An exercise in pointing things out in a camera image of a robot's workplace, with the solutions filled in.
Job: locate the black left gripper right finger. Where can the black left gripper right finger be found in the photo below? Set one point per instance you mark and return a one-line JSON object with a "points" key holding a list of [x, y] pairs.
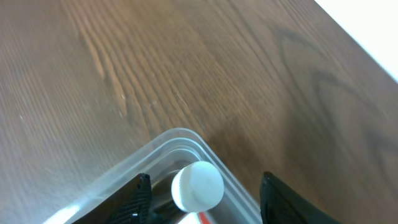
{"points": [[280, 204]]}

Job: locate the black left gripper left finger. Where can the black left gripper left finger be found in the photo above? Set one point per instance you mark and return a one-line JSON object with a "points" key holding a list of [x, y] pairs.
{"points": [[128, 205]]}

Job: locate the dark medicine bottle white cap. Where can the dark medicine bottle white cap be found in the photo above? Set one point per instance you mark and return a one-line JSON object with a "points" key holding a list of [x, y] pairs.
{"points": [[196, 188]]}

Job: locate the clear plastic container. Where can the clear plastic container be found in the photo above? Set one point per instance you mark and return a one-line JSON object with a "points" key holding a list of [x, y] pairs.
{"points": [[163, 157]]}

